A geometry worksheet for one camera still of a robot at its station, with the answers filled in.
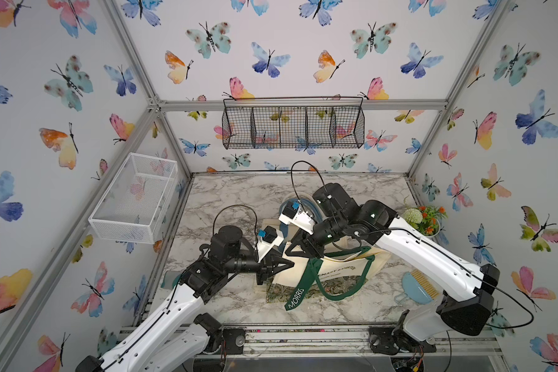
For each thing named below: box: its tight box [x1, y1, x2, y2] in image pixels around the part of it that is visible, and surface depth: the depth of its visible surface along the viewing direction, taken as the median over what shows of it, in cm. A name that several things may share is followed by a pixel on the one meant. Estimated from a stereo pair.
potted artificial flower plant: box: [402, 205, 448, 238], surface depth 88 cm
